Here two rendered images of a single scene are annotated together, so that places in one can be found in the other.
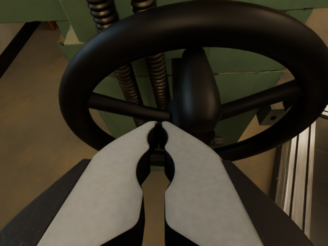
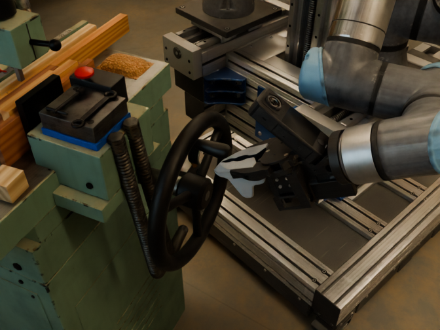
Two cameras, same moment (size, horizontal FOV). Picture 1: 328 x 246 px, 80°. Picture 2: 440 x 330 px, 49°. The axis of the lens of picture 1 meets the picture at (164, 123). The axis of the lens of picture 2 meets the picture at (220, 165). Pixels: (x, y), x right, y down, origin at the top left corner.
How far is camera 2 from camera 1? 0.66 m
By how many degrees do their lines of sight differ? 45
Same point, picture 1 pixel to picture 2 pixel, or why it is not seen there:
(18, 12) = (9, 241)
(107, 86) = (70, 271)
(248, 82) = (158, 166)
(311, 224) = (292, 239)
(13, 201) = not seen: outside the picture
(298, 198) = (264, 232)
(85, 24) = (113, 184)
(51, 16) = (33, 223)
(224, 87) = not seen: hidden behind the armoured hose
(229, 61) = not seen: hidden behind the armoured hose
